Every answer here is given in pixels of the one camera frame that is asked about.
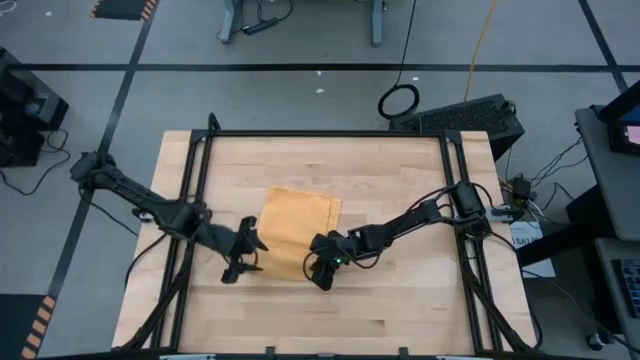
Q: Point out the black aluminium table frame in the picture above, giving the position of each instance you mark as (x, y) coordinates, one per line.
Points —
(400, 133)

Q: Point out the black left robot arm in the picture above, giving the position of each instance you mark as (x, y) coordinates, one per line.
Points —
(145, 200)

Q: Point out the grey desk leg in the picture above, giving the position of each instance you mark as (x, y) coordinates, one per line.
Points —
(377, 25)
(230, 22)

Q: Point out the black power adapter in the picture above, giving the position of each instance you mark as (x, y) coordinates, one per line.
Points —
(521, 188)

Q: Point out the black monitor with lit screen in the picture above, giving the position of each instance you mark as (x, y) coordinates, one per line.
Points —
(625, 132)

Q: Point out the grey side table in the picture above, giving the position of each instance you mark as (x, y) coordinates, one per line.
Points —
(615, 190)

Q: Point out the black power strip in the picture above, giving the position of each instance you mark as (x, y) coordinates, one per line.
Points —
(260, 26)

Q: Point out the yellow waffle-weave towel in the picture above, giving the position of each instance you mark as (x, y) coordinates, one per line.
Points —
(295, 225)

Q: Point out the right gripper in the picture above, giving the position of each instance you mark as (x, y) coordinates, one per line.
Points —
(330, 247)

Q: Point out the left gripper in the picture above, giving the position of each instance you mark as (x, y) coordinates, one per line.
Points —
(229, 243)

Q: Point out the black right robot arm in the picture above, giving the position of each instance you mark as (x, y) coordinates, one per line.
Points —
(415, 220)

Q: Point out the black stand base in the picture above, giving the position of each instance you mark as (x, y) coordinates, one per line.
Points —
(565, 240)

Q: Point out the black keyboard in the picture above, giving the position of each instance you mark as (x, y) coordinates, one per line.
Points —
(631, 287)

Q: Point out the black equipment stack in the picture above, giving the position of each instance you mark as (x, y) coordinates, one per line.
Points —
(25, 100)

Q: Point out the black caster wheel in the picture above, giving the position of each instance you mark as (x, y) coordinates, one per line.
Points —
(594, 341)

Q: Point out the black orange-striped floor mat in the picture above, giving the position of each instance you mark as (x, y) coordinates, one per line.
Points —
(122, 7)
(15, 325)

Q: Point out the white paper sheet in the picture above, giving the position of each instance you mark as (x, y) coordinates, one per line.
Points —
(537, 260)

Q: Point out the black perforated computer tower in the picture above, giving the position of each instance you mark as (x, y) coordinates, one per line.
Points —
(465, 117)

